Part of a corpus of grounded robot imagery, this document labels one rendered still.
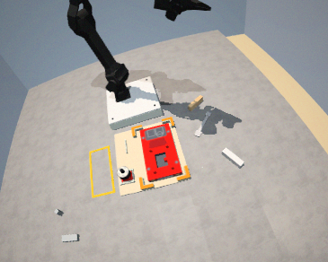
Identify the black wheel with grey hub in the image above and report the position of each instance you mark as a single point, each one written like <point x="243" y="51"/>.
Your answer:
<point x="124" y="175"/>

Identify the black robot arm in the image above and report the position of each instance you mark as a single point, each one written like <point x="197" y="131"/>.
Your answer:
<point x="83" y="24"/>

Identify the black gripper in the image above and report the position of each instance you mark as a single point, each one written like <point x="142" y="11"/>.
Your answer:
<point x="176" y="7"/>

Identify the tan rectangular block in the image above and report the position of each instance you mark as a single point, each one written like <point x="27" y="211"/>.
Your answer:
<point x="195" y="103"/>

